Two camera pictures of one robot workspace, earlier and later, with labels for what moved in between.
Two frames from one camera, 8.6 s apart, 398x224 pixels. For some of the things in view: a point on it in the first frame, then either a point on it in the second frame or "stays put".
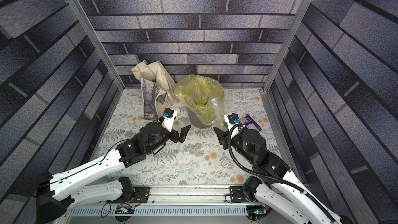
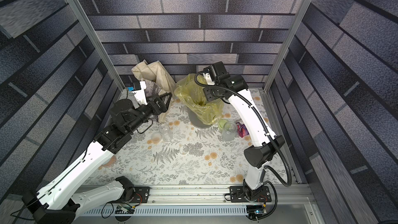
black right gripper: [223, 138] -> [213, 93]
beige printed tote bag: [158, 88] stays put
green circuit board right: [256, 210] stays put
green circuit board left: [124, 209] stays put
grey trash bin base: [195, 121] stays put
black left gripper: [176, 138] -> [162, 108]
